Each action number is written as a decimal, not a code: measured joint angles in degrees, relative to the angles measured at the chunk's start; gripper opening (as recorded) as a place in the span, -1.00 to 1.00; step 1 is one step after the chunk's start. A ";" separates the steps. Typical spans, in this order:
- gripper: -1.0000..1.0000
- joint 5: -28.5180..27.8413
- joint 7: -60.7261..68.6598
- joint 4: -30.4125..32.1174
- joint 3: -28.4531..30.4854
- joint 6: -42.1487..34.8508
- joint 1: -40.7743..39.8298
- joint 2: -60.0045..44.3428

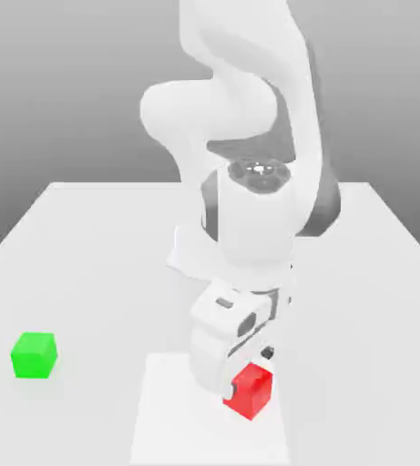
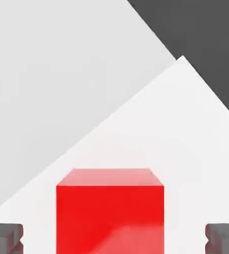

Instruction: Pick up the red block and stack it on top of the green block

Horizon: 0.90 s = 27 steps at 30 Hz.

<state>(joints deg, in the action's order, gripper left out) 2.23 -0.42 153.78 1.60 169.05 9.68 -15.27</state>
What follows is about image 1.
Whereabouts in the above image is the small red cube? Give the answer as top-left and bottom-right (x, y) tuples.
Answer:
(222, 362), (273, 421)

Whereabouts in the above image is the small green cube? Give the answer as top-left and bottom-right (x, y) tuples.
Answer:
(10, 331), (59, 380)

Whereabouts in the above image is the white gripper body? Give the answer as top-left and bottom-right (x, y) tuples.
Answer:
(189, 319), (277, 398)

